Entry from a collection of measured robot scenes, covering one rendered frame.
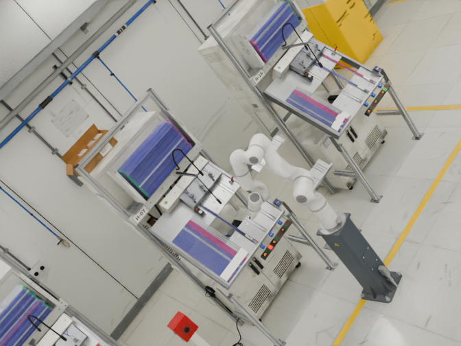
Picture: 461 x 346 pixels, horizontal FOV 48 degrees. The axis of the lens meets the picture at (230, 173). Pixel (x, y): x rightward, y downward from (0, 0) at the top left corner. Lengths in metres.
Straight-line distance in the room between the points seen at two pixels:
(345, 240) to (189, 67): 2.89
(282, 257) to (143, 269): 1.76
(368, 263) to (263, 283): 0.96
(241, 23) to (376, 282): 2.26
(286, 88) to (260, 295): 1.67
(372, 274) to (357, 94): 1.49
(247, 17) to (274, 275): 2.10
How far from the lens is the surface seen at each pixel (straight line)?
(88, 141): 4.02
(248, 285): 4.10
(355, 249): 3.48
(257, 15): 4.47
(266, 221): 3.74
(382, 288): 3.76
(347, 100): 4.29
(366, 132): 4.80
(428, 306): 3.66
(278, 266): 4.24
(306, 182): 3.16
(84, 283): 5.27
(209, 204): 3.81
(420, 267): 3.86
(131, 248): 5.37
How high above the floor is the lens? 2.81
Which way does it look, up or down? 27 degrees down
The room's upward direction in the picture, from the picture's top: 41 degrees counter-clockwise
